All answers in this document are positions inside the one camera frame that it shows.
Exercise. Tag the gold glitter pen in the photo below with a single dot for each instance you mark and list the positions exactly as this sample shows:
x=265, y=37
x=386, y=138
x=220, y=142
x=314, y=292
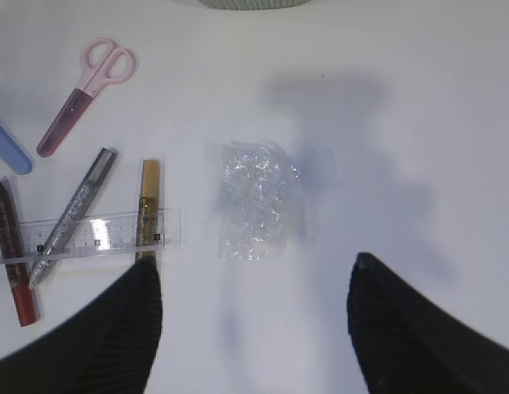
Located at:
x=148, y=203

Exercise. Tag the blue scissors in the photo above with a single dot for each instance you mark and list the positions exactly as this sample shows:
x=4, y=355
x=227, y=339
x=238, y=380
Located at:
x=13, y=155

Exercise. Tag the pink scissors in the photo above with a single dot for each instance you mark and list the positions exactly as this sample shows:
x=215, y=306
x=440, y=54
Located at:
x=103, y=63

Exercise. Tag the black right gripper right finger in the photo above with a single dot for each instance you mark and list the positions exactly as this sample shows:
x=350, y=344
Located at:
x=404, y=343

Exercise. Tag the green woven plastic basket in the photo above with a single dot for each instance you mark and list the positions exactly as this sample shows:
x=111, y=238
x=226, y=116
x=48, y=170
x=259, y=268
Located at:
x=252, y=5

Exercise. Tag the red glitter pen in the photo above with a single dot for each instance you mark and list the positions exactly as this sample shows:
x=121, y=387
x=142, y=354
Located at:
x=11, y=248

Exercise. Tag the clear plastic sheet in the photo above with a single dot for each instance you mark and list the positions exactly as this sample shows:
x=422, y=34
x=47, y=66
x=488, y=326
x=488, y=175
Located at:
x=265, y=198

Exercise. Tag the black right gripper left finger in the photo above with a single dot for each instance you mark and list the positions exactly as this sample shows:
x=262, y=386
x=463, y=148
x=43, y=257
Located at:
x=107, y=347

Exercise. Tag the clear plastic ruler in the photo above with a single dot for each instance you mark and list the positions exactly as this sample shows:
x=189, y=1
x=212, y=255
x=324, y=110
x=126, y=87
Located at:
x=102, y=235

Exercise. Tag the silver glitter pen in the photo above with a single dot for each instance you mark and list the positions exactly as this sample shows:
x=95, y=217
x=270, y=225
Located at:
x=73, y=213

